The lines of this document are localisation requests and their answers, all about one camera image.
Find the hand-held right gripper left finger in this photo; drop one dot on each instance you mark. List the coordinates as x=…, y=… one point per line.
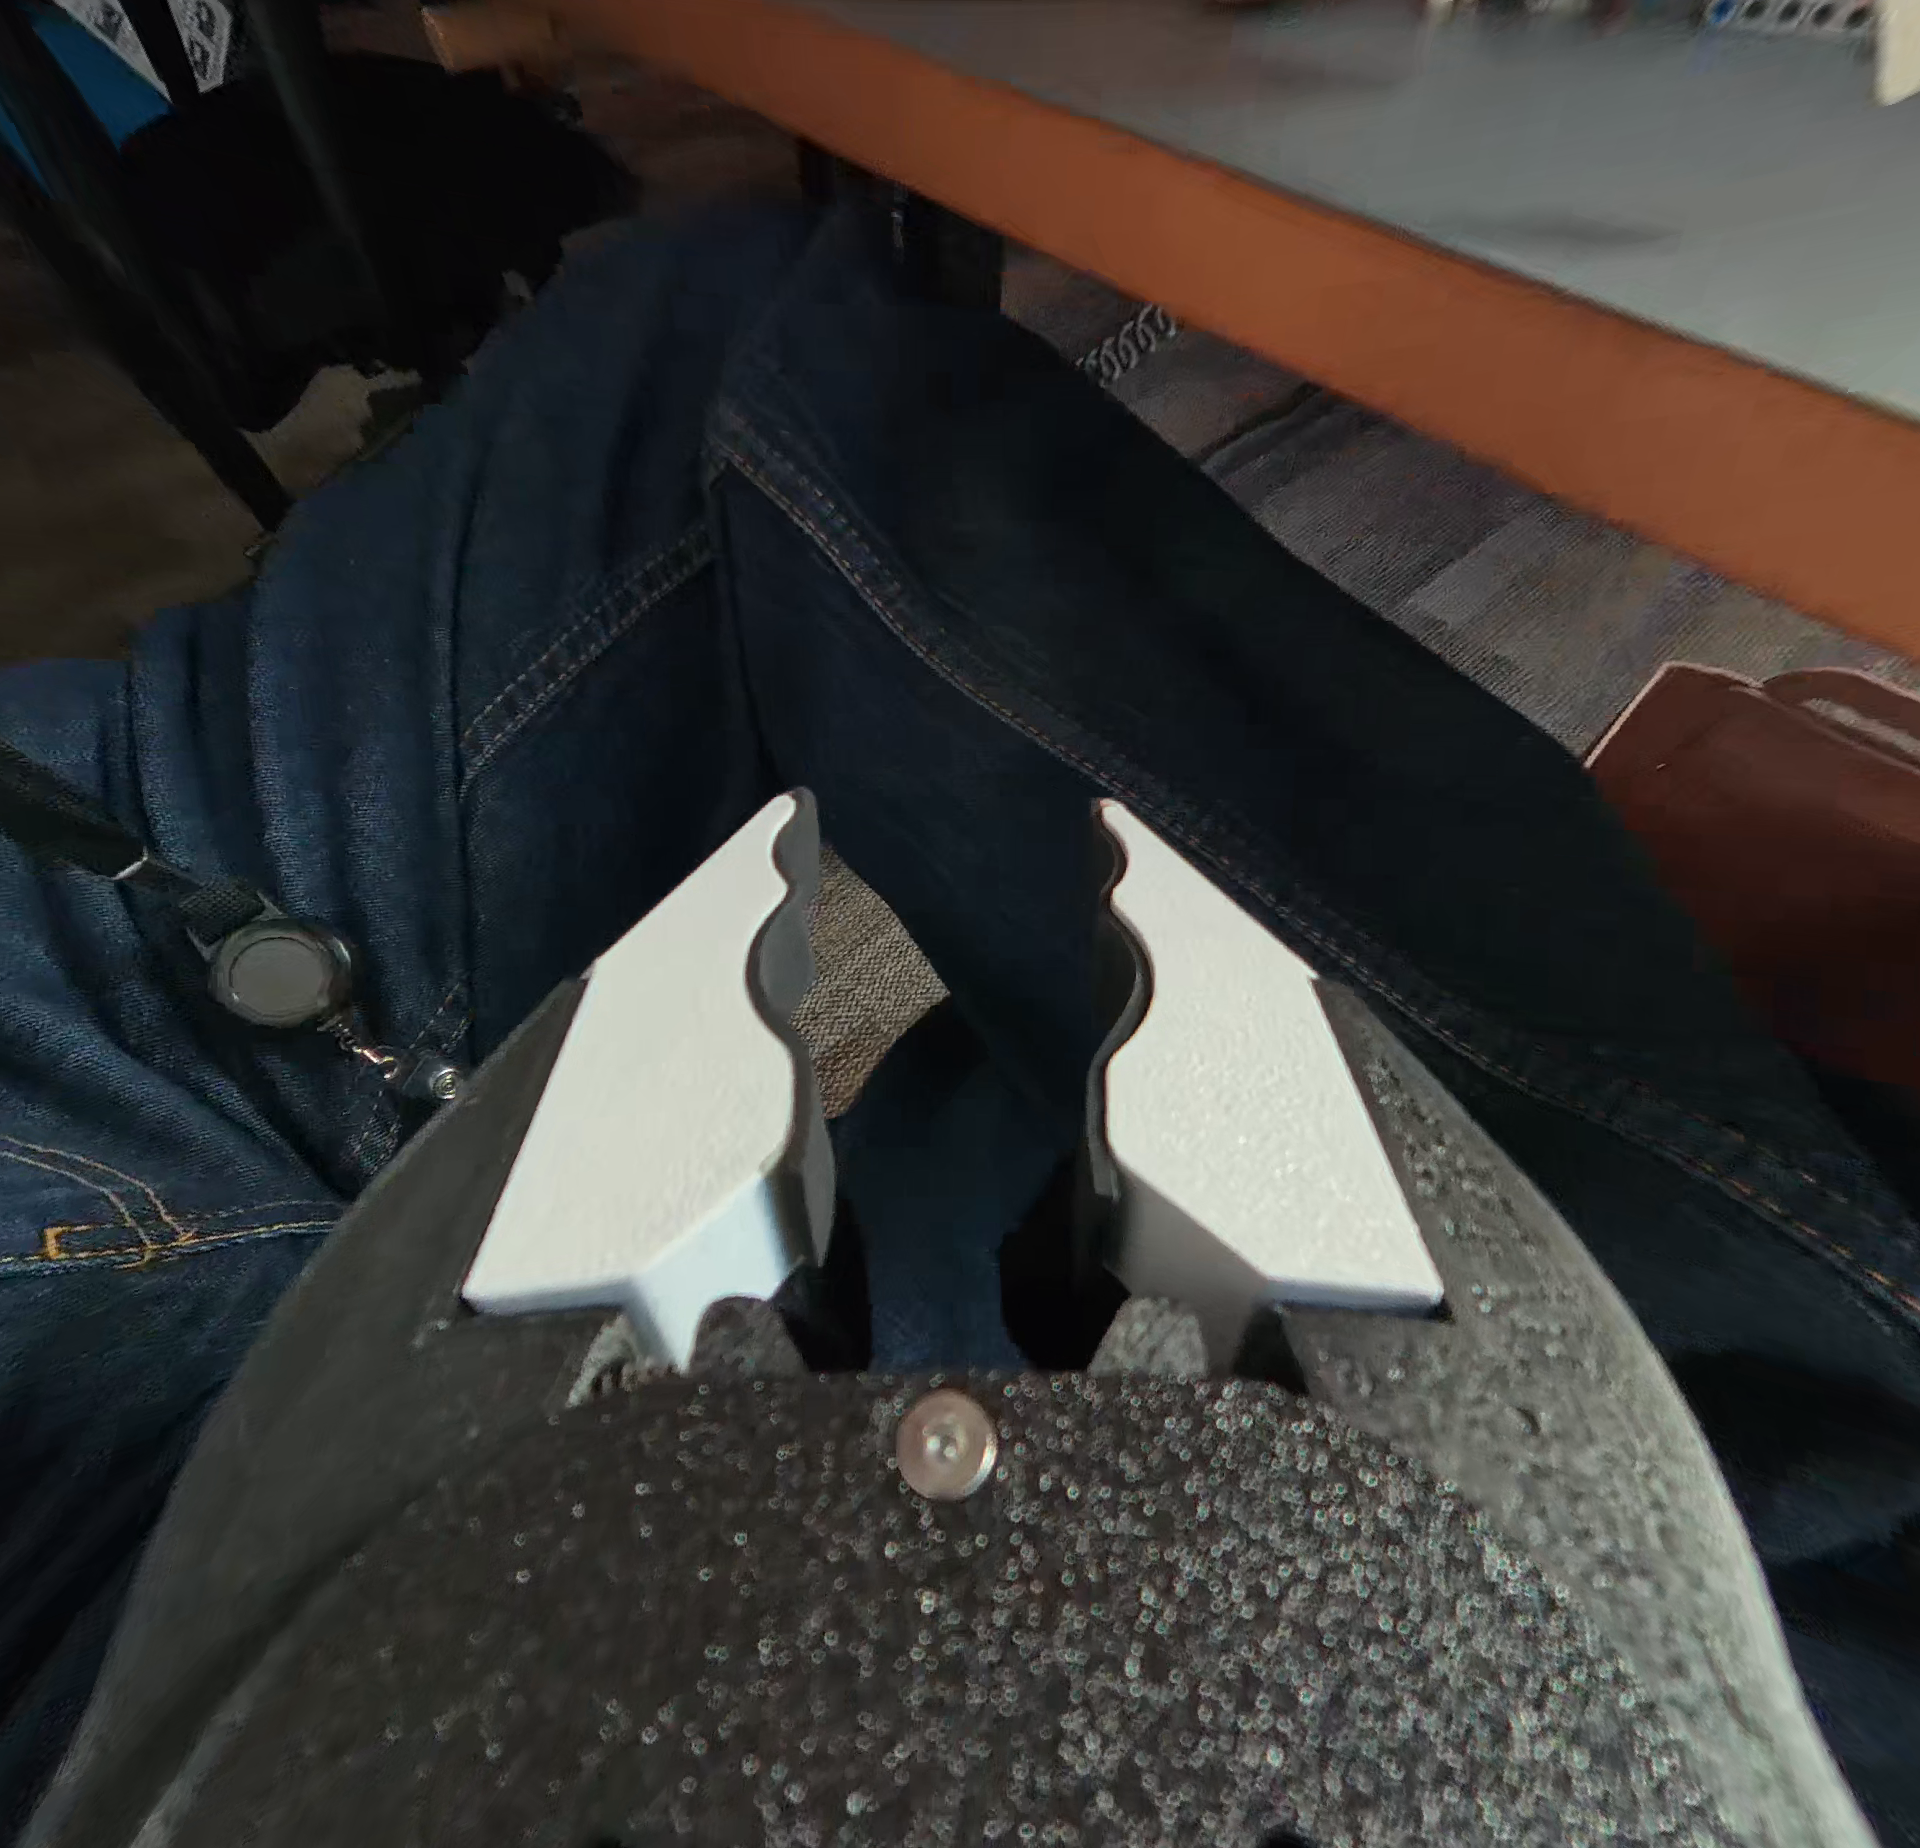
x=661, y=1098

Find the person's blue jeans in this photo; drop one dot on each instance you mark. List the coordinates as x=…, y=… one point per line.
x=524, y=603

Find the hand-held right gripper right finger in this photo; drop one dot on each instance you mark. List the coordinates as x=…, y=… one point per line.
x=1260, y=1129

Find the badge reel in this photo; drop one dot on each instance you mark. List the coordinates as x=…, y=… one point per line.
x=278, y=978

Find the brown leather bag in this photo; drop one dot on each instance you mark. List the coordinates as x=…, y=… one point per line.
x=1771, y=859

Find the black table leg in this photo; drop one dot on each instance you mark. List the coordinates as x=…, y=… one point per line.
x=915, y=229

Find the dark bag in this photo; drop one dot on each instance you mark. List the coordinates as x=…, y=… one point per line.
x=391, y=229

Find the grey chair seat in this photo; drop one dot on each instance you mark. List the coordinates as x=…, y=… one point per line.
x=871, y=978

